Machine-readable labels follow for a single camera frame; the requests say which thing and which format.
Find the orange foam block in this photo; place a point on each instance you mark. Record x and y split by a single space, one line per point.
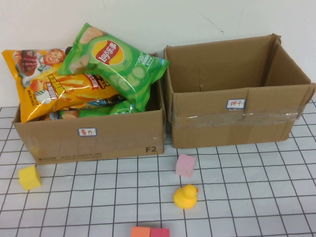
140 232

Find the yellow fries snack bag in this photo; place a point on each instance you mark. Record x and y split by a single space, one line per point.
49 98

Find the taped cardboard box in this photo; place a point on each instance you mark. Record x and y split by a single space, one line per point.
209 118

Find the cardboard box with F2 print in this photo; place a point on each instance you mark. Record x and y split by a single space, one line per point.
123 140

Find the yellow rubber duck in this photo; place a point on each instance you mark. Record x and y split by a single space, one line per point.
185 197

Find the yellow foam cube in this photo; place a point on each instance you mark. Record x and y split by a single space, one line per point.
29 177

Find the red foam block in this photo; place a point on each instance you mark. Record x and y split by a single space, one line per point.
160 233

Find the green Lay's cucumber chips bag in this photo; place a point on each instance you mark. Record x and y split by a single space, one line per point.
118 61

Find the plain green snack bag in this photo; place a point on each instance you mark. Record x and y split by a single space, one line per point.
121 109

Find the pink foam cube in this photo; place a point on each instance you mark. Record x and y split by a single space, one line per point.
185 165

